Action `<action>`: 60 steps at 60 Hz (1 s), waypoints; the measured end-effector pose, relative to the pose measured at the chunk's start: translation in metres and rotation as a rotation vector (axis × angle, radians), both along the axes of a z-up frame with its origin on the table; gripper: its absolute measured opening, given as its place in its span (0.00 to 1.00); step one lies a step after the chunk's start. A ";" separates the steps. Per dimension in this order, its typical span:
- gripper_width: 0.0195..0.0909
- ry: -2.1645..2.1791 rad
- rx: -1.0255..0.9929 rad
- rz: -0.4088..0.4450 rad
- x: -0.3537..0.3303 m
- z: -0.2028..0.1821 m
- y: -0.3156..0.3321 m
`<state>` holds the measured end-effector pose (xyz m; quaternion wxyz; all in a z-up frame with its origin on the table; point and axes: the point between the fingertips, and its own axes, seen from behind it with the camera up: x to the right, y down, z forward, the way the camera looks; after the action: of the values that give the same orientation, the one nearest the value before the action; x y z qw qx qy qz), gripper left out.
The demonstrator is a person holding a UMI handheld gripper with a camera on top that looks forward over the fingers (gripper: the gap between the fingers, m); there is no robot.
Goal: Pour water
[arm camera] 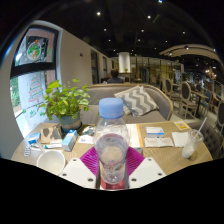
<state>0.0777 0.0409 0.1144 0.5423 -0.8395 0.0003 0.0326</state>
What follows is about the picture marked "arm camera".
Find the grey tufted armchair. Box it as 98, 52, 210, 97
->
188, 119, 224, 162

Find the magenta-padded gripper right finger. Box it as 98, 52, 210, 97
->
124, 146, 167, 190

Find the clear bottle with blue cap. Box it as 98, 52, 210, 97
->
92, 97, 131, 186

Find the group of ceiling lights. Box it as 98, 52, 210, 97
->
94, 0, 214, 73

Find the small white and blue box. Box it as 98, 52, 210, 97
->
145, 126, 166, 139

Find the plastic cup with straw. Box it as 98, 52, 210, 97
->
181, 116, 208, 160

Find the white paper napkin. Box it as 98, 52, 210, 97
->
171, 131, 191, 149

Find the green potted plant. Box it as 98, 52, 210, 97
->
37, 78, 98, 132

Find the yellow square card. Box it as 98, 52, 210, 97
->
173, 120, 192, 131

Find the person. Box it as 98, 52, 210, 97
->
106, 68, 126, 85

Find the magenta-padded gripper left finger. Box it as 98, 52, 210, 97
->
58, 146, 102, 190

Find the white plastic packet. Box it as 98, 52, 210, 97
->
76, 133, 95, 145

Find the blue and white carton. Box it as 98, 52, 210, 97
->
61, 129, 79, 153

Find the grey curved sofa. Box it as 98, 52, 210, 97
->
77, 82, 175, 126

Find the grey chevron cushion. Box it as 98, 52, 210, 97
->
113, 84, 160, 117

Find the white printed paper slip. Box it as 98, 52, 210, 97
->
143, 136, 175, 149

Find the brown paper bag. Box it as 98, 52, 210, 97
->
39, 124, 64, 145

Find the window with festive decals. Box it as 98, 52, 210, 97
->
9, 24, 63, 118

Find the white paper cup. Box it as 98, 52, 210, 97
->
36, 149, 67, 176

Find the silver blister pack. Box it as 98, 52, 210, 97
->
22, 145, 33, 157

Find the group of dining chairs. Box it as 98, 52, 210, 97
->
161, 77, 224, 134

